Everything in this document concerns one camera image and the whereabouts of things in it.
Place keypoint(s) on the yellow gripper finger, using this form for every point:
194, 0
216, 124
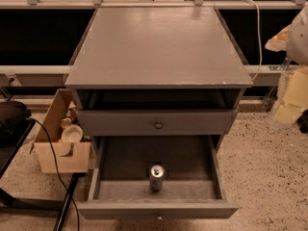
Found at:
279, 41
292, 96

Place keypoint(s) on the silver redbull can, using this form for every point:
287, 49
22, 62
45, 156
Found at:
157, 173

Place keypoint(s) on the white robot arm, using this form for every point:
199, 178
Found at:
293, 39

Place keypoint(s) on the grey wooden drawer cabinet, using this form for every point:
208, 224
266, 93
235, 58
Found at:
157, 89

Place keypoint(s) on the grey closed upper drawer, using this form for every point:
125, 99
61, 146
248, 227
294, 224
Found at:
142, 123

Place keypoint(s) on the round drawer knob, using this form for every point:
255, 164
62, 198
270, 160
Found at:
158, 125

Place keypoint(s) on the grey open middle drawer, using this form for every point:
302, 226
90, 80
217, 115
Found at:
120, 184

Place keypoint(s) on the white plastic cup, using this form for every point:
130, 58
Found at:
72, 133

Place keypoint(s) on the cardboard box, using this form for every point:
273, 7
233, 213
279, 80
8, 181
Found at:
70, 157

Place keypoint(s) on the grey metal rail frame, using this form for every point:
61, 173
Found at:
32, 74

